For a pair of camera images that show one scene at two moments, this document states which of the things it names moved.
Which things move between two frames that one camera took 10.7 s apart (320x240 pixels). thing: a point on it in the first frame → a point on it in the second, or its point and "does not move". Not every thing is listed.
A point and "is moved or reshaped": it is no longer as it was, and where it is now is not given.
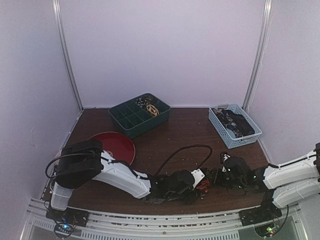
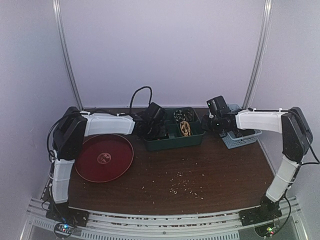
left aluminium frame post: x=58 y=12 does not move
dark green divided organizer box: x=139 y=115 is moved or reshaped
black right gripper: x=219 y=173 → x=206 y=123
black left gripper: x=194 y=197 → x=163 y=133
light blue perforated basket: x=228 y=136 does not move
